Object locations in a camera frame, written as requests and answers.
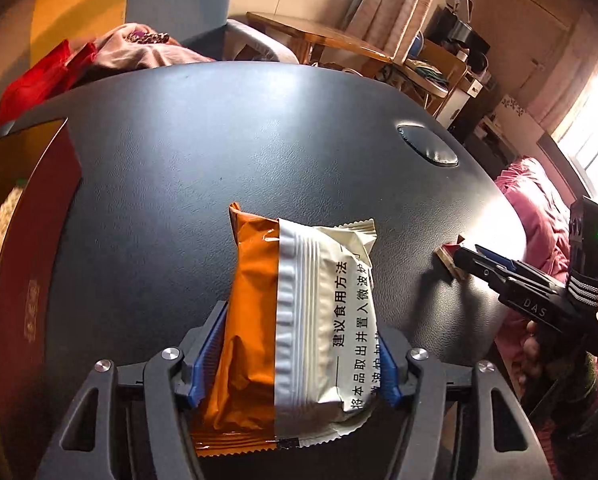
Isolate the small red chocolate wrapper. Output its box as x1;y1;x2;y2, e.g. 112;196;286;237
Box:
433;234;468;282

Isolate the orange white snack packet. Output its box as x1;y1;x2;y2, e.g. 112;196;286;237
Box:
191;203;381;457

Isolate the pink ruffled bedding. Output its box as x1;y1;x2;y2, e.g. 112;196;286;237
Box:
493;155;598;411

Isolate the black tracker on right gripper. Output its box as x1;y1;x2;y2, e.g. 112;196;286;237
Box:
566;196;598;313

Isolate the red box with gold interior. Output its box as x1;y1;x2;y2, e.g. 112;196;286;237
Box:
0;118;81;479

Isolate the cluttered wooden shelf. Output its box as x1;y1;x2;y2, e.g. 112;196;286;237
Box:
376;0;490;128

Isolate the checked curtain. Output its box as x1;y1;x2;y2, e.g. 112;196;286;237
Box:
345;0;433;63

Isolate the wooden side table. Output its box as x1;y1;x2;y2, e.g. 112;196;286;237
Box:
246;11;392;78

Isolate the red cloth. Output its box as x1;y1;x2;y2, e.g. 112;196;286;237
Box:
0;40;98;127

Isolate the pink patterned cloth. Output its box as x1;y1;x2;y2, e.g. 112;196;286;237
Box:
93;23;213;72

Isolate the grey and yellow armchair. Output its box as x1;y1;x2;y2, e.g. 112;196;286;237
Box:
0;0;300;111

